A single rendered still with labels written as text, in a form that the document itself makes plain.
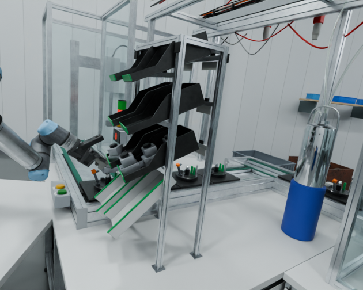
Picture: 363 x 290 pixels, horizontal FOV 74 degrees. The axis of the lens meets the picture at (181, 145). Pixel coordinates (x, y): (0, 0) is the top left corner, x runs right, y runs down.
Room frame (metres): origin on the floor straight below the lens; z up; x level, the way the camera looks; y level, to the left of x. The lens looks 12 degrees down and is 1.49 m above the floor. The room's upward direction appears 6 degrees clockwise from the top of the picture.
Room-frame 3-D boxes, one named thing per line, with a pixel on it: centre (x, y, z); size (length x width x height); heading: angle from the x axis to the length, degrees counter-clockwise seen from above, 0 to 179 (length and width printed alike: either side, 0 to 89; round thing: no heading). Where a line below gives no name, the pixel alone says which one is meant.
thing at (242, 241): (1.43, -0.01, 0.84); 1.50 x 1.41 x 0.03; 34
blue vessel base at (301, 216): (1.13, -0.64, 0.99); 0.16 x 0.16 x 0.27
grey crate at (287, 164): (2.84, -1.00, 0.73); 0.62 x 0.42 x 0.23; 34
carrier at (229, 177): (1.59, -0.26, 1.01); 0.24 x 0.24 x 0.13; 34
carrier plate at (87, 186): (1.18, 0.36, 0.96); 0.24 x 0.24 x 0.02; 34
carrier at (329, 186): (1.49, -1.04, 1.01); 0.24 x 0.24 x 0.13; 34
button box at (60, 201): (1.13, 0.59, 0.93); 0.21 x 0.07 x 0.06; 34
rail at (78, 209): (1.32, 0.64, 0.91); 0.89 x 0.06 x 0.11; 34
